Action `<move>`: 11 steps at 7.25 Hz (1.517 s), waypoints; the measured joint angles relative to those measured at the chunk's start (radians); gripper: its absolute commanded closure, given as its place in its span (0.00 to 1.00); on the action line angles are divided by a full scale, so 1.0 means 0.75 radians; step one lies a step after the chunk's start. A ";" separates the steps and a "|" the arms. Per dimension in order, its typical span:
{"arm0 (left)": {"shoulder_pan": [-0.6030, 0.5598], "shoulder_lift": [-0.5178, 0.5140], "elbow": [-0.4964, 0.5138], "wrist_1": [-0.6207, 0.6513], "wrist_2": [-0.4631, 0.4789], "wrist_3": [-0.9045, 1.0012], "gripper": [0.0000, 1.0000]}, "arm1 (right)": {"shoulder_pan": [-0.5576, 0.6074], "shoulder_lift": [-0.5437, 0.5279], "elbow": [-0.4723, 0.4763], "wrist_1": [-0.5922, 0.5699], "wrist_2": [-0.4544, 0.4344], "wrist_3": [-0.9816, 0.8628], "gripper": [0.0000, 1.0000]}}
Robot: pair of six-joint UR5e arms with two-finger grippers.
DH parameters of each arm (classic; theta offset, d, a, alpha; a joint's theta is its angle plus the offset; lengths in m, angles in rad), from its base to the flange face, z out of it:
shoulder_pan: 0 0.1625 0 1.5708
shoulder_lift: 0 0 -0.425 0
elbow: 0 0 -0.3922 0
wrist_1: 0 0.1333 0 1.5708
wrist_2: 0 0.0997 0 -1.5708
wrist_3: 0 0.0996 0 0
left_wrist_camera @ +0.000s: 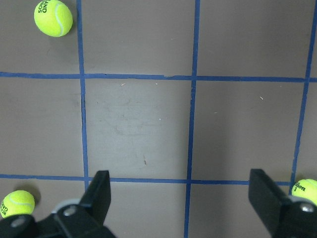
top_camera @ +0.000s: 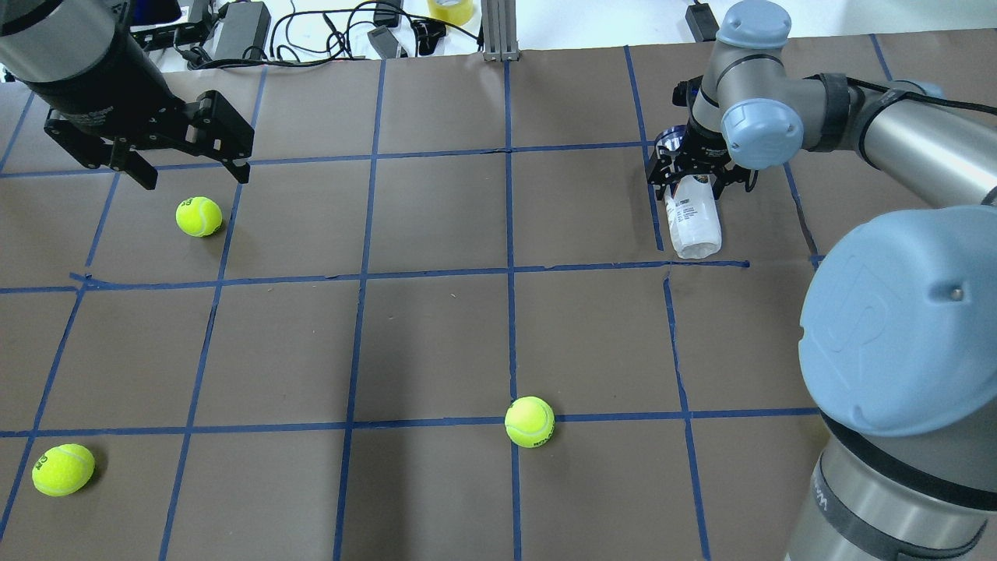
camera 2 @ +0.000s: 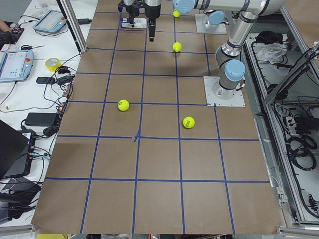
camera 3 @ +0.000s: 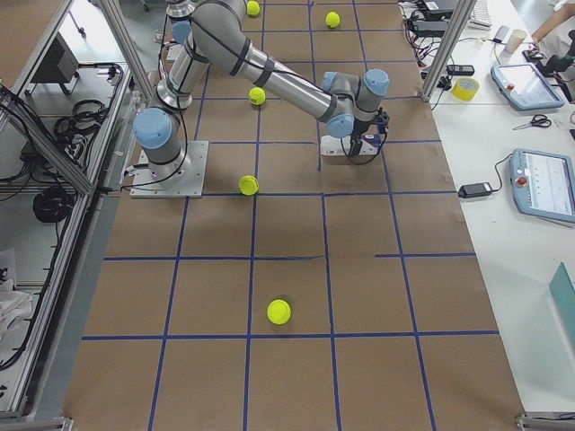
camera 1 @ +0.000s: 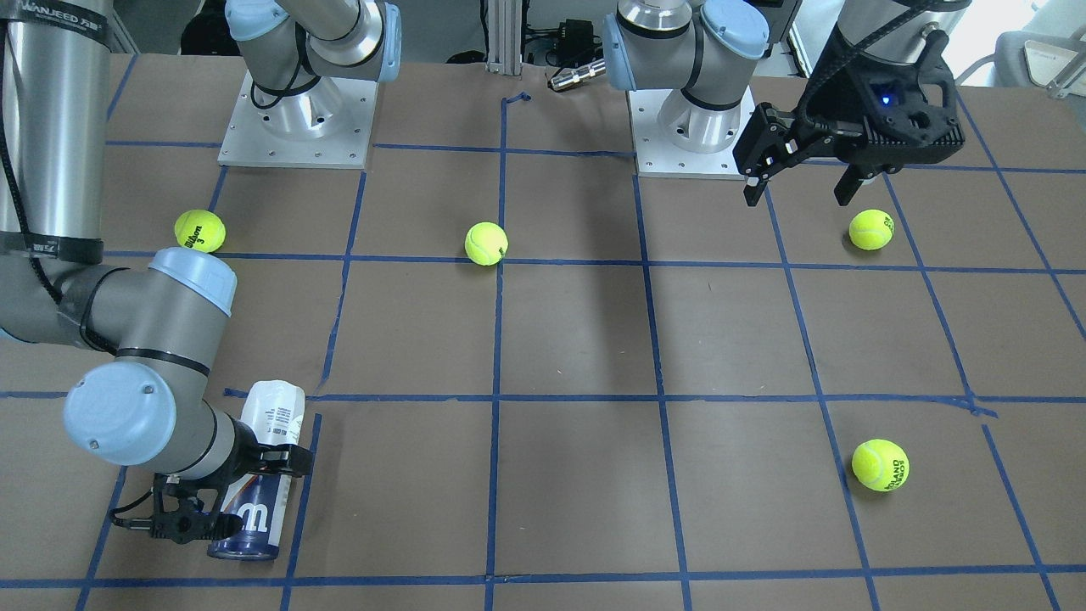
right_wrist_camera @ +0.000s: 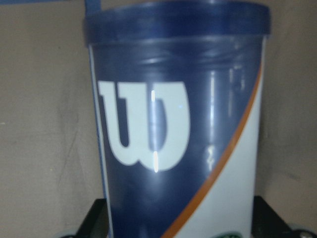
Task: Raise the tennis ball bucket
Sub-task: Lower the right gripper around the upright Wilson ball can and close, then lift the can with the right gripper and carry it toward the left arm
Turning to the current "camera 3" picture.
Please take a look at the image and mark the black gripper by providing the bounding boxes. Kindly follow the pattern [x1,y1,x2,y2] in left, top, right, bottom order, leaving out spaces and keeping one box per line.
[349,119,370,155]

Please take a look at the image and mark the white blue tennis ball can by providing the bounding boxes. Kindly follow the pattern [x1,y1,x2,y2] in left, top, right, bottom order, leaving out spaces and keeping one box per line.
[320,134,382,157]

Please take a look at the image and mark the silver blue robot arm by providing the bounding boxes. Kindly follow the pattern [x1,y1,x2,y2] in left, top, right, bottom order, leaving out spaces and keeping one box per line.
[133,1,389,182]

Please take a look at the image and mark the yellow tennis ball middle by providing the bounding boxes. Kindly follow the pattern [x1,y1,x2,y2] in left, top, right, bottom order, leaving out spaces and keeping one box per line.
[248,87,267,106]

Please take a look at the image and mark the yellow tennis ball far right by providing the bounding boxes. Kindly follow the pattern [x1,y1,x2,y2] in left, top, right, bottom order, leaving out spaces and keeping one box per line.
[325,11,341,29]

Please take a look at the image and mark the yellow tennis ball by base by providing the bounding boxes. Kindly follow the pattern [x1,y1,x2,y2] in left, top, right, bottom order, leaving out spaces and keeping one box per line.
[238,175,259,196]

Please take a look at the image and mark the yellow tennis ball far left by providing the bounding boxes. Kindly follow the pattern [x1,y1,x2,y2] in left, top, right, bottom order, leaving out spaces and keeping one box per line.
[246,0,261,17]

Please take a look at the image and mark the yellow tennis ball near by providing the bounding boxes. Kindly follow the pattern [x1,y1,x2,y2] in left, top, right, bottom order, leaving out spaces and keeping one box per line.
[266,298,292,325]

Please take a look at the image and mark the black phone device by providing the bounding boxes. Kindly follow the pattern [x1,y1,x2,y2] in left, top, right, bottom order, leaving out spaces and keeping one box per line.
[446,65,475,76]

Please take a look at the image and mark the yellow tape roll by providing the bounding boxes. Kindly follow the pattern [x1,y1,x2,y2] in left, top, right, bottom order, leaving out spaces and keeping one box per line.
[452,76,480,101]

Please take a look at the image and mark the black power adapter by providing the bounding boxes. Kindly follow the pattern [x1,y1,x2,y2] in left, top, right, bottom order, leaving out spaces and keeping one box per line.
[457,182,493,198]

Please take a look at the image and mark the far teach pendant tablet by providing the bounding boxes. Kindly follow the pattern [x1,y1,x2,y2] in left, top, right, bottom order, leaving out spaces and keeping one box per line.
[491,63,564,110]

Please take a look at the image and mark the teach pendant tablet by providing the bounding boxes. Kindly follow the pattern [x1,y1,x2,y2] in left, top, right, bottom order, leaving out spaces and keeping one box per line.
[491,63,564,110]
[509,148,574,224]

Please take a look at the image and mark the paper cup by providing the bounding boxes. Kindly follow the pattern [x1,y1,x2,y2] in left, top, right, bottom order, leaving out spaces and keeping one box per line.
[504,29,527,54]

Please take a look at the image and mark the near teach pendant tablet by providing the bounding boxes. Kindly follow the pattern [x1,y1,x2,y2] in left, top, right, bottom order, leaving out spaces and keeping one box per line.
[509,148,574,224]

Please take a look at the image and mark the white crumpled cloth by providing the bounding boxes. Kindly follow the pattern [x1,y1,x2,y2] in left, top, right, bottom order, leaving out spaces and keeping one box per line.
[0,249,32,347]

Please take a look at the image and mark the aluminium frame post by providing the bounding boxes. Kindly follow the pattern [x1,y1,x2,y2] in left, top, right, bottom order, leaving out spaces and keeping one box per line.
[420,0,476,102]

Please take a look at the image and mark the black handled scissors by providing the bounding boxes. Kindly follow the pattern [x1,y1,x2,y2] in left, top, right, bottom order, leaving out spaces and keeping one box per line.
[513,114,552,130]

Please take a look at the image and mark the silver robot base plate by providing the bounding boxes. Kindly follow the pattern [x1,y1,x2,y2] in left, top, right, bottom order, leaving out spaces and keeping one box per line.
[130,140,209,198]

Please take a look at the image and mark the coiled black cables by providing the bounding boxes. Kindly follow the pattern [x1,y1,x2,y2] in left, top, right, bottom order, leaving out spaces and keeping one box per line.
[32,186,75,224]

